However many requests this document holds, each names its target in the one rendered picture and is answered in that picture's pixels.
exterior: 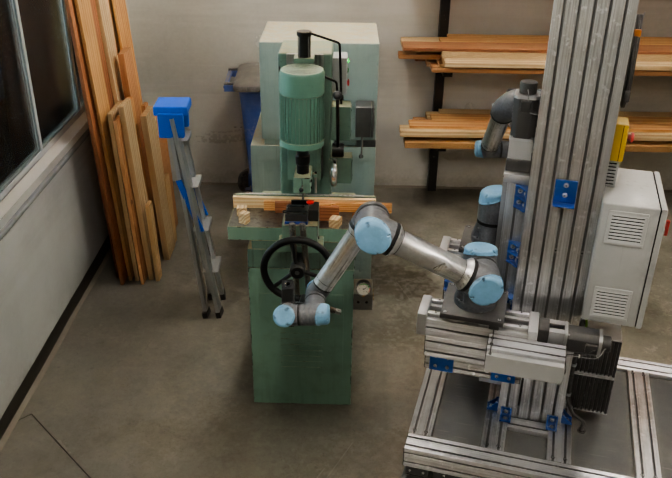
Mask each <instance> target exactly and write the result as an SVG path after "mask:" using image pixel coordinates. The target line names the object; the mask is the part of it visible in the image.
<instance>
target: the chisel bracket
mask: <svg viewBox="0 0 672 478"><path fill-rule="evenodd" d="M312 180H313V177H312V165H309V173H308V174H304V175H301V174H298V173H297V165H296V168H295V173H294V193H306V194H310V193H311V189H312ZM301 185H303V189H304V191H303V192H299V188H301Z"/></svg>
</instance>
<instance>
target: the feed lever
mask: <svg viewBox="0 0 672 478"><path fill-rule="evenodd" d="M333 97H334V99H336V143H332V156H333V157H343V156H344V144H343V143H340V127H339V99H341V98H342V93H341V92H340V91H335V92H334V93H333Z"/></svg>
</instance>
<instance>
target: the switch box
mask: <svg viewBox="0 0 672 478"><path fill-rule="evenodd" d="M347 60H348V54H347V52H341V65H342V95H346V93H347ZM332 79H334V80H336V81H337V83H338V91H340V80H339V52H333V77H332Z"/></svg>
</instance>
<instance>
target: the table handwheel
mask: <svg viewBox="0 0 672 478"><path fill-rule="evenodd" d="M288 244H290V248H291V252H292V257H293V262H292V263H291V265H290V271H289V272H290V273H289V274H287V275H286V276H285V277H283V278H282V279H281V280H279V281H278V282H276V283H275V284H273V282H272V281H271V279H270V277H269V275H268V270H267V266H268V261H269V259H270V257H271V255H272V254H273V253H274V252H275V251H276V250H277V249H279V248H281V247H283V246H285V245H288ZM294 244H304V245H308V246H310V247H312V248H314V249H316V250H317V251H318V252H320V253H321V254H322V256H323V257H324V259H325V260H326V261H327V259H328V258H329V256H330V253H329V252H328V250H327V249H326V248H325V247H324V246H323V245H321V244H320V243H319V242H317V241H315V240H313V239H310V238H307V237H301V236H292V237H286V238H283V239H280V240H278V241H276V242H275V243H273V244H272V245H271V246H270V247H269V248H268V249H267V250H266V251H265V253H264V255H263V257H262V259H261V264H260V272H261V277H262V279H263V282H264V283H265V285H266V286H267V288H268V289H269V290H270V291H271V292H272V293H274V294H275V295H276V296H278V297H280V298H282V290H280V289H279V288H277V287H278V286H279V285H281V284H282V280H288V279H289V278H291V277H293V278H295V279H300V278H302V277H303V276H304V275H308V276H311V277H316V276H317V274H315V273H313V272H310V271H307V270H305V269H306V266H305V264H304V263H303V258H302V257H303V256H302V253H297V255H296V251H295V246H294Z"/></svg>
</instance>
